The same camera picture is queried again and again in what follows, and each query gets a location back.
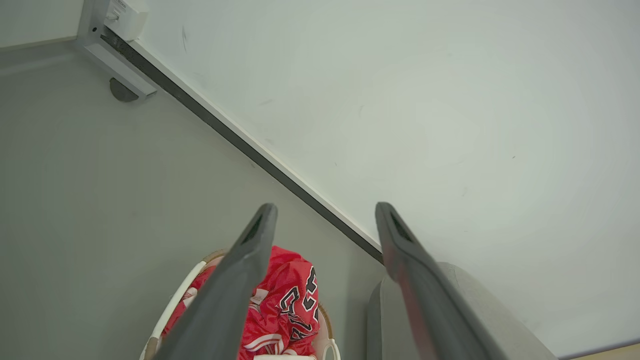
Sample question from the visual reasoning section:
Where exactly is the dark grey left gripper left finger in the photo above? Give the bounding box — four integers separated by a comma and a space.
154, 202, 279, 360

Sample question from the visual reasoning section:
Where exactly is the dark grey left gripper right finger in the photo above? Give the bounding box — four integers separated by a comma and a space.
375, 201, 509, 360

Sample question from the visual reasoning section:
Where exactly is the red basketball jersey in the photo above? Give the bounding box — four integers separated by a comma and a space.
162, 245, 321, 360

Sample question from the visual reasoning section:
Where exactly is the white plastic laundry basket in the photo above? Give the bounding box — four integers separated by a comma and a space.
140, 249, 342, 360

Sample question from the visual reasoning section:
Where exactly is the grey fabric sofa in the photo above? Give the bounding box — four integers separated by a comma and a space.
366, 262, 559, 360

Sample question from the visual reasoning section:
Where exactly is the black and white baseboard strip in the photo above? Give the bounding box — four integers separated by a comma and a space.
100, 26, 386, 264

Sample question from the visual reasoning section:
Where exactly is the dark round frame foot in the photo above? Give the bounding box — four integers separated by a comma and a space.
109, 77, 140, 104

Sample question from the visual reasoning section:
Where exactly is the grey metal frame post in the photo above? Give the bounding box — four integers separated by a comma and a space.
75, 0, 159, 104

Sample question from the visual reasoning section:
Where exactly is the white plastic wall box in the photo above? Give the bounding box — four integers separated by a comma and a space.
104, 0, 150, 42

